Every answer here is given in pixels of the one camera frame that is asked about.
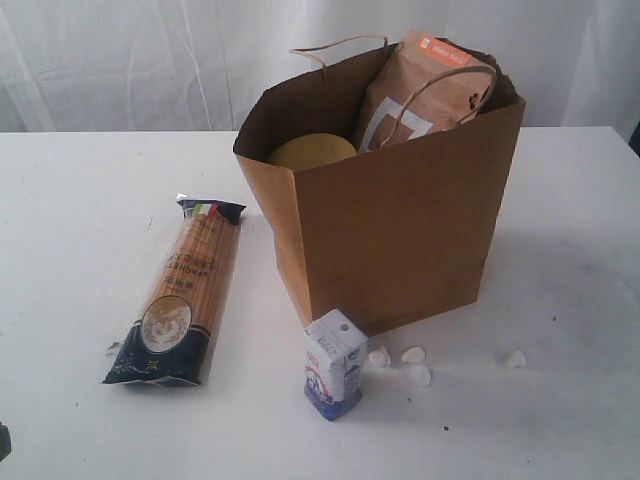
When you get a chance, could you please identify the spaghetti pack, blue ends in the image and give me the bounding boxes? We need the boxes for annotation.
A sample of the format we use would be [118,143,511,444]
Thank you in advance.
[103,195,245,386]

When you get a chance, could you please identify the small white blue milk carton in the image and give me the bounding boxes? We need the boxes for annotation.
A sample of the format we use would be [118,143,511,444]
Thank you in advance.
[304,309,368,421]

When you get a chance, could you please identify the brown paper shopping bag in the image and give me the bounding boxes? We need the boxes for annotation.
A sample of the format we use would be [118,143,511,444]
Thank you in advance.
[233,44,526,335]

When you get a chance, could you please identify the torn clear plastic scrap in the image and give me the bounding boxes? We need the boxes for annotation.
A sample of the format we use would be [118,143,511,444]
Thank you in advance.
[105,341,122,358]

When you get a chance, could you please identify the glass nut jar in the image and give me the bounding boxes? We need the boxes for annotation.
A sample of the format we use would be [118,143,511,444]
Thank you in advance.
[267,133,357,171]

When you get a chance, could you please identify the white backdrop curtain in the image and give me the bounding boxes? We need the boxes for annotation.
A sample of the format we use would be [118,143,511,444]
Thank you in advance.
[1,1,639,137]

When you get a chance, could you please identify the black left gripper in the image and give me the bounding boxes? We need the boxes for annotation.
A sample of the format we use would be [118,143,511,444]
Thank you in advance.
[0,423,12,458]

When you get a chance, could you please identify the white garlic clove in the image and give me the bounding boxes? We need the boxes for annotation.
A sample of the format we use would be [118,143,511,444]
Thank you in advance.
[401,345,426,364]
[409,364,432,389]
[504,350,528,369]
[368,345,392,368]

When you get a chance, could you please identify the brown kraft pouch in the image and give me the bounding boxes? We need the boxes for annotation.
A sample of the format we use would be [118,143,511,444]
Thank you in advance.
[354,30,498,153]

